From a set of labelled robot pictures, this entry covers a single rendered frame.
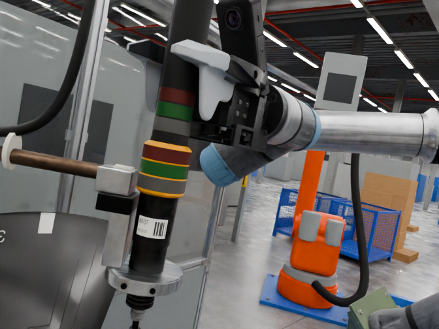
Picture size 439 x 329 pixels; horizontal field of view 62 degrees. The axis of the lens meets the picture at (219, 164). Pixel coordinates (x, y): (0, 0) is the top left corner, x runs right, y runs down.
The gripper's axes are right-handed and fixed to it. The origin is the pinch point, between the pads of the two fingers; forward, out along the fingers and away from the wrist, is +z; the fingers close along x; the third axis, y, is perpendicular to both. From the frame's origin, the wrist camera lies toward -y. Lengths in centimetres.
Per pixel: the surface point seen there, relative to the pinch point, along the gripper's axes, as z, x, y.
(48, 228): -5.9, 19.1, 21.8
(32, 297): -1.6, 13.7, 27.6
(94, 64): -47, 70, -9
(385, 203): -799, 80, 60
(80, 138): -47, 70, 13
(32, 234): -4.2, 19.6, 22.6
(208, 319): -259, 135, 163
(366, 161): -1069, 183, -26
